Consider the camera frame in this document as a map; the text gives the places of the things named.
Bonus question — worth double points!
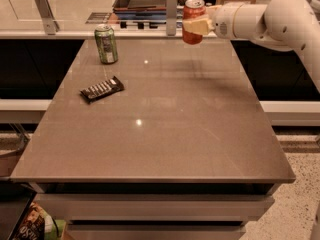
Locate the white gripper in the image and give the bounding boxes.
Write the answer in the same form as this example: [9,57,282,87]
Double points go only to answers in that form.
[182,2,240,40]

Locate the red coke can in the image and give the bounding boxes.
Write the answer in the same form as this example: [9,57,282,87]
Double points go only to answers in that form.
[182,0,205,45]

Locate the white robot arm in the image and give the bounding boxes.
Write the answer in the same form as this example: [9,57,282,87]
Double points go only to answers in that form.
[183,0,320,240]

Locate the green soda can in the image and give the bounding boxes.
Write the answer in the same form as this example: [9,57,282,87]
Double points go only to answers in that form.
[94,24,118,64]

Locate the black chocolate bar wrapper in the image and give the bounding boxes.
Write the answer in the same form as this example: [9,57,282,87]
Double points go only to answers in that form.
[80,76,125,103]

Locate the grey drawer cabinet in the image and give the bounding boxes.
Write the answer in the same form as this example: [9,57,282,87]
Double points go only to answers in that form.
[31,178,282,240]

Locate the snack bag lower left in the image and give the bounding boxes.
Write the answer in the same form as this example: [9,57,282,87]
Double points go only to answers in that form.
[12,202,66,240]

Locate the grey metal post centre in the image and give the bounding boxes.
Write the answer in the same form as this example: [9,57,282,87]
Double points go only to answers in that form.
[166,0,177,36]

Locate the grey metal post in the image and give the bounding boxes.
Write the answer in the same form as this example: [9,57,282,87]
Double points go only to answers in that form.
[166,0,177,36]
[34,0,60,35]

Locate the grey metal post left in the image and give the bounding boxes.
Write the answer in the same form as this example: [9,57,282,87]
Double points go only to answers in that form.
[34,0,60,35]

